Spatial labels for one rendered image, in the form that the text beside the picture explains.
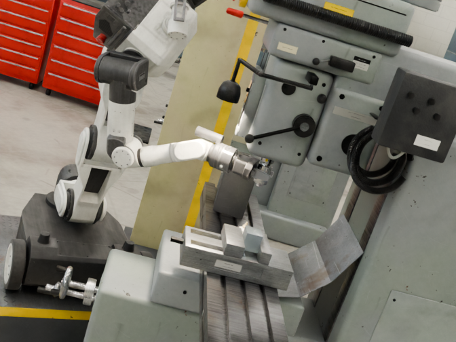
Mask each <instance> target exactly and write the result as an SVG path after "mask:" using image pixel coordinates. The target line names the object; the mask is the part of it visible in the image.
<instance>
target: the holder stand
mask: <svg viewBox="0 0 456 342"><path fill-rule="evenodd" d="M237 154H243V155H246V156H248V157H251V158H253V156H252V155H250V154H248V153H245V152H241V151H238V152H237ZM253 179H254V178H253V177H252V178H251V179H249V180H246V179H244V178H242V176H240V175H238V174H235V173H233V172H232V171H230V172H229V173H226V172H223V175H222V178H221V181H220V184H219V186H218V190H217V193H216V198H215V201H214V205H213V209H212V210H213V211H216V212H220V213H223V214H226V215H229V216H233V217H235V218H238V219H243V216H244V213H245V210H246V207H247V205H248V201H249V199H250V195H251V193H252V189H253V187H254V183H255V182H254V181H253Z"/></svg>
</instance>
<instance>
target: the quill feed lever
mask: <svg viewBox="0 0 456 342"><path fill-rule="evenodd" d="M315 128H316V123H315V121H314V119H313V118H312V117H311V116H310V115H308V114H300V115H297V116H296V117H295V118H294V119H293V121H292V127H291V128H286V129H282V130H277V131H273V132H268V133H264V134H259V135H255V136H253V135H251V134H247V135H245V137H244V140H245V142H246V143H248V144H250V143H252V142H253V141H254V140H255V139H258V138H264V137H268V136H273V135H276V134H282V133H286V132H292V131H294V133H295V134H296V135H297V136H299V137H302V138H305V137H308V136H311V135H312V134H313V133H314V131H315Z"/></svg>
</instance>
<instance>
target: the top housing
mask: <svg viewBox="0 0 456 342"><path fill-rule="evenodd" d="M300 1H304V2H306V3H310V4H312V5H313V4H314V5H317V6H320V7H322V8H326V9H328V10H332V11H335V12H337V13H338V12H339V13H341V14H345V15H347V16H351V17H353V18H357V19H361V20H364V21H367V22H370V23H373V24H376V25H380V26H382V27H383V26H384V27H386V28H388V29H392V30H394V31H399V32H401V33H405V34H406V32H407V31H408V28H409V25H410V23H411V20H412V18H413V14H414V12H415V8H414V7H413V6H412V5H411V4H410V3H407V2H404V1H400V0H300ZM246 5H247V7H248V9H249V10H250V11H251V12H252V13H253V14H256V15H260V16H263V17H266V18H270V19H272V20H276V21H278V22H283V23H285V24H289V25H292V26H295V27H298V28H300V29H305V30H307V31H311V32H314V33H317V34H320V35H324V36H327V37H330V38H333V39H337V40H339V41H343V42H346V43H350V44H352V45H356V46H359V47H361V48H366V49H368V50H372V51H374V52H379V53H381V54H385V55H388V56H396V55H397V54H398V52H399V51H400V48H401V46H402V45H400V44H397V43H394V42H393V43H392V42H391V41H387V40H384V39H381V38H378V37H375V36H374V37H373V36H371V35H368V34H366V33H362V32H360V31H356V30H352V29H350V28H346V27H344V26H340V25H337V24H333V23H330V22H327V21H325V20H321V19H319V18H318V19H317V18H315V17H311V16H309V15H307V14H306V15H305V14H302V13H299V12H296V11H293V10H292V11H291V9H287V8H283V7H281V6H277V5H274V4H271V3H268V2H265V1H264V2H263V0H248V2H247V4H246Z"/></svg>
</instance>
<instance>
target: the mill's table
mask: <svg viewBox="0 0 456 342"><path fill-rule="evenodd" d="M217 190H218V188H216V187H215V184H214V183H209V182H205V183H204V187H203V189H202V194H201V196H200V222H199V229H202V230H205V231H210V232H213V233H218V234H221V231H222V228H223V225H224V224H228V225H233V226H236V227H242V226H243V225H245V223H246V222H248V226H250V227H255V228H258V229H261V231H262V233H265V231H264V227H263V222H262V218H261V213H260V209H259V203H258V199H257V196H256V195H253V194H251V195H250V199H249V201H248V205H247V207H246V210H245V213H244V216H243V219H240V218H235V217H233V216H229V215H226V214H223V213H220V212H216V211H213V210H212V209H213V205H214V201H215V198H216V193H217ZM199 342H288V336H287V333H286V327H285V323H284V318H283V314H282V308H281V305H280V299H279V296H278V290H277V288H272V287H269V286H264V285H260V284H255V283H252V282H247V281H244V280H239V279H235V278H230V277H227V276H224V275H219V274H216V273H211V272H207V271H202V270H200V271H199Z"/></svg>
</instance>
